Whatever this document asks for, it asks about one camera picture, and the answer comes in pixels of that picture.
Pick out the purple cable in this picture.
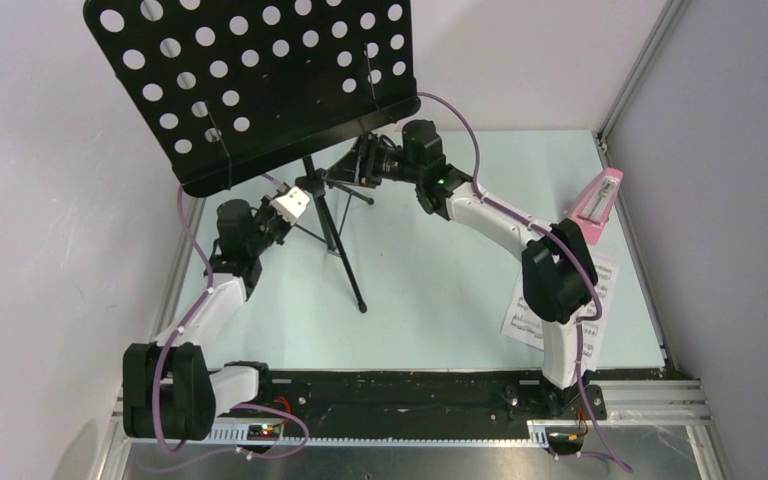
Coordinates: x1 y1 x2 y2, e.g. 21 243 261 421
417 91 605 458
150 186 214 457

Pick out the black perforated music stand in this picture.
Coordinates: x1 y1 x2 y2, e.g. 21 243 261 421
83 0 422 314

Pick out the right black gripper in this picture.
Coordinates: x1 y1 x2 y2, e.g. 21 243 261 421
320 131 421 191

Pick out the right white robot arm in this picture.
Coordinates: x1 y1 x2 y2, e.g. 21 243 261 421
326 120 603 418

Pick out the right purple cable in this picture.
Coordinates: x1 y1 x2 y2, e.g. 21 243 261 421
417 91 605 458

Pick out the white sheet music page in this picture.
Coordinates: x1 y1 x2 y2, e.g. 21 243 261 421
501 253 621 371

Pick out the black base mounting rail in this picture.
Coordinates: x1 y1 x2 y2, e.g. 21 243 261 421
254 370 607 442

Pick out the pink metronome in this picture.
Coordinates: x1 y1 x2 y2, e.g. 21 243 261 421
565 168 624 245

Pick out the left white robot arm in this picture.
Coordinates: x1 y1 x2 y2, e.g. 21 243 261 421
122 188 310 444

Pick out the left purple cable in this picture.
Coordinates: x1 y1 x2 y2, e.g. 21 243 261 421
150 186 214 457

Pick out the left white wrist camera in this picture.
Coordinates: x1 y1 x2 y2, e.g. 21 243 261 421
269 186 311 226

